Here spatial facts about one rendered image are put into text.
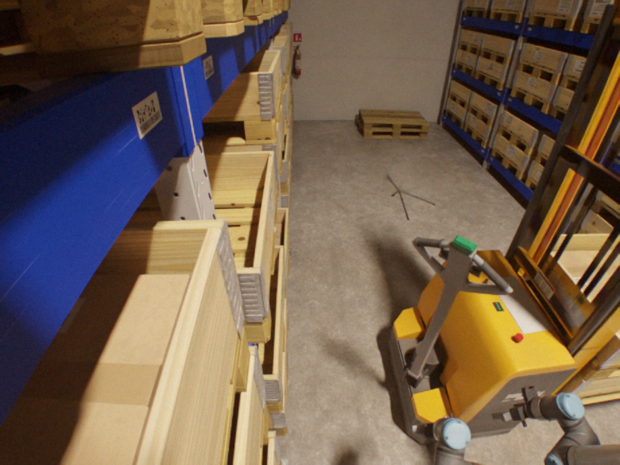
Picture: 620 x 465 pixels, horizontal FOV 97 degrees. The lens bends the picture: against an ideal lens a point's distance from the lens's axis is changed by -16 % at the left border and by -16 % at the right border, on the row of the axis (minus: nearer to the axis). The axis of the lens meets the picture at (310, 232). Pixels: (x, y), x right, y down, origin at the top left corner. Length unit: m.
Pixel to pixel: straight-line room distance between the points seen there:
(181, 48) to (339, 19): 6.27
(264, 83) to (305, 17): 5.03
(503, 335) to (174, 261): 1.52
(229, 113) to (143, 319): 1.26
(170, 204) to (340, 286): 2.43
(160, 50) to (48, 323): 0.24
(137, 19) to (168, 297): 0.33
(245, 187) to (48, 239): 1.41
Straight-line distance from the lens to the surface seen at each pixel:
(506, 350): 1.71
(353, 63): 6.68
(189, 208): 0.59
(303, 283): 2.93
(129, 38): 0.35
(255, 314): 1.01
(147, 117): 0.41
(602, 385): 2.33
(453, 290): 1.47
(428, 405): 2.04
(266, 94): 1.55
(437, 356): 2.09
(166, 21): 0.33
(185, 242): 0.50
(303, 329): 2.61
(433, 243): 1.32
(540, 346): 1.79
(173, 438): 0.32
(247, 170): 1.58
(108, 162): 0.33
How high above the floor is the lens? 2.13
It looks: 38 degrees down
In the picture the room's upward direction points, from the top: straight up
